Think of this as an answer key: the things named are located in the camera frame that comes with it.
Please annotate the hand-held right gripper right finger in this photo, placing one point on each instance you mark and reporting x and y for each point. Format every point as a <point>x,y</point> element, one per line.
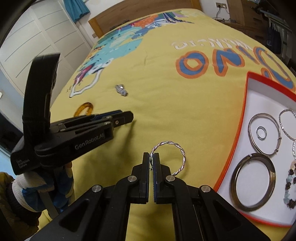
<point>156,180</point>

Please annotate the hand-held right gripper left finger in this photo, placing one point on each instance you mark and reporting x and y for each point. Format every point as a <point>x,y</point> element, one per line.
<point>146,176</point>

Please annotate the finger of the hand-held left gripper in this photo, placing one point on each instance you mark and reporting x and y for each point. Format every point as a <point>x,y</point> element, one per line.
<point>108,113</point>
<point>122,119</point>

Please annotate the twisted metal hoop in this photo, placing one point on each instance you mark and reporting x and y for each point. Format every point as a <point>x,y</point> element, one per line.
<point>281,120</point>
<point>183,157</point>

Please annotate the dark wide bangle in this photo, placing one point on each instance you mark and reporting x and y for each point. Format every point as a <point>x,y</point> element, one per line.
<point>233,183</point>

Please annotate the thin metal bangle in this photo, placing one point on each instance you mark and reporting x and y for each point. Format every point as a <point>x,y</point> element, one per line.
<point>250,132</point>

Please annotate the red jewelry box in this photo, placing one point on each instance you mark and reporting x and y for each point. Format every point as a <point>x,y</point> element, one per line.
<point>254,97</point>

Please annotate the person's left forearm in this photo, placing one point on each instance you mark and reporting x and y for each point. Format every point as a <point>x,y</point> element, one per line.
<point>13,215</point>

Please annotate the person's left hand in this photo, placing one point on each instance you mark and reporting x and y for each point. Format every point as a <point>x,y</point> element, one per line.
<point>30,194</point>

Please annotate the metal wristwatch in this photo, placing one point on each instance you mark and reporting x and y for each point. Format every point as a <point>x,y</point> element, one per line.
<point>121,90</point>

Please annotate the amber bangle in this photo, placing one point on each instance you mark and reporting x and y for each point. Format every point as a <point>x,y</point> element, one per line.
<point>79,109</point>

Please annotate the yellow printed blanket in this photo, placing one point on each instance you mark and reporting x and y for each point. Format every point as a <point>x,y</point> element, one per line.
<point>185,111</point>

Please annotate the wooden headboard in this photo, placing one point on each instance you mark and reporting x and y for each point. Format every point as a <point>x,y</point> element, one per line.
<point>138,11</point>

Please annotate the white wardrobe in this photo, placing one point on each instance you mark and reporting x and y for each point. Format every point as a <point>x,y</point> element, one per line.
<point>34,34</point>

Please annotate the teal curtain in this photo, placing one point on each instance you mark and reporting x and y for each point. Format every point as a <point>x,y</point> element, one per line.
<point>76,9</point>

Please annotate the wooden drawer cabinet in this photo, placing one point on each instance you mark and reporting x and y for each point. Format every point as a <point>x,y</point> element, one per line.
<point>245,16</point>

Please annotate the rack of dark clothes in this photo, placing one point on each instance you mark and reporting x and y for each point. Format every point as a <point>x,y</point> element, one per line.
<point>274,32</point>

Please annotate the wall light switch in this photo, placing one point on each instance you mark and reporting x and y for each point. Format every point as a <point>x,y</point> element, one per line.
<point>93,35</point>

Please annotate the wall socket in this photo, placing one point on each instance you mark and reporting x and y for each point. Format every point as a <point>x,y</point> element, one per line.
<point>221,4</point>

